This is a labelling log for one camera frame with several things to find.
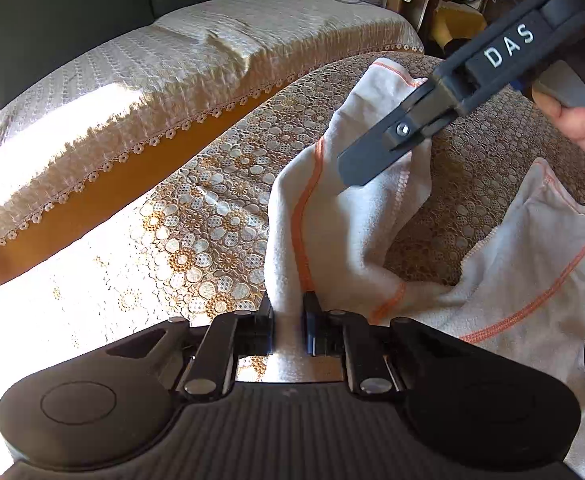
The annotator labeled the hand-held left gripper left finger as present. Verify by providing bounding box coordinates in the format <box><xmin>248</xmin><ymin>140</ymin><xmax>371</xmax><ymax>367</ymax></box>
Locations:
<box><xmin>107</xmin><ymin>296</ymin><xmax>277</xmax><ymax>401</ymax></box>

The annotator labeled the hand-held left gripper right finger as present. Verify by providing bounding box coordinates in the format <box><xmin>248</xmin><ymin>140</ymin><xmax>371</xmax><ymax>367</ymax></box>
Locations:
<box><xmin>302</xmin><ymin>291</ymin><xmax>460</xmax><ymax>396</ymax></box>

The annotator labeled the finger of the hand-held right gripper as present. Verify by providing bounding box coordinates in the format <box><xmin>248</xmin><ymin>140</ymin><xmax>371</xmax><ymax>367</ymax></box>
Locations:
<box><xmin>337</xmin><ymin>77</ymin><xmax>460</xmax><ymax>188</ymax></box>

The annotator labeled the white garment with orange stitching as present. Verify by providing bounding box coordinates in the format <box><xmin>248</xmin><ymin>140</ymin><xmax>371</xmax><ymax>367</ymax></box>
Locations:
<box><xmin>237</xmin><ymin>60</ymin><xmax>585</xmax><ymax>480</ymax></box>

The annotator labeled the yellow stool cover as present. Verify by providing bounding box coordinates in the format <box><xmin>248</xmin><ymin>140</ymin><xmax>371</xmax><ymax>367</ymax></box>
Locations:
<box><xmin>432</xmin><ymin>0</ymin><xmax>488</xmax><ymax>56</ymax></box>

